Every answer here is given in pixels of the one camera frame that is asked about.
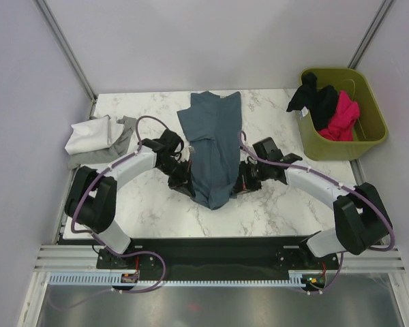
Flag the black t-shirt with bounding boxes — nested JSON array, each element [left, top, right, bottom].
[[286, 72, 339, 131]]

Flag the right aluminium corner post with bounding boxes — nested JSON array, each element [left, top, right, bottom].
[[347, 0, 396, 69]]

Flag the olive green plastic bin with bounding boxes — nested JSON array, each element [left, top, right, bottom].
[[296, 67, 388, 161]]

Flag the aluminium frame rail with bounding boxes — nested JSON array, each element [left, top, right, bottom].
[[34, 245, 405, 273]]

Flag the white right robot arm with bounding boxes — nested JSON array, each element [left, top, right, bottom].
[[233, 138, 395, 268]]

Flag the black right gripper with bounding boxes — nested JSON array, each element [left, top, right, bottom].
[[232, 160, 269, 196]]

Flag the left aluminium corner post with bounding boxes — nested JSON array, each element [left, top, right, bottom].
[[33, 0, 97, 103]]

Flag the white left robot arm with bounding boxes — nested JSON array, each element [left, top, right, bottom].
[[65, 129, 195, 268]]

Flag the aluminium corner post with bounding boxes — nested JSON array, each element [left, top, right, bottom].
[[33, 0, 97, 103], [347, 0, 396, 69]]

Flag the blue-grey t-shirt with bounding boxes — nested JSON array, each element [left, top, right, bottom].
[[177, 91, 242, 210]]

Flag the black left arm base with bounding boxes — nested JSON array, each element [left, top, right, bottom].
[[96, 249, 162, 270]]

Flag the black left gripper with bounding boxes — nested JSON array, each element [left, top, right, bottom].
[[156, 158, 195, 198]]

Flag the light blue cable duct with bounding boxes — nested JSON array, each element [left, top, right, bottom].
[[48, 272, 318, 287]]

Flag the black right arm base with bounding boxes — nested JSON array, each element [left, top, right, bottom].
[[275, 245, 339, 270]]

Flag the pink t-shirt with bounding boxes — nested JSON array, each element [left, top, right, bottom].
[[318, 91, 360, 142]]

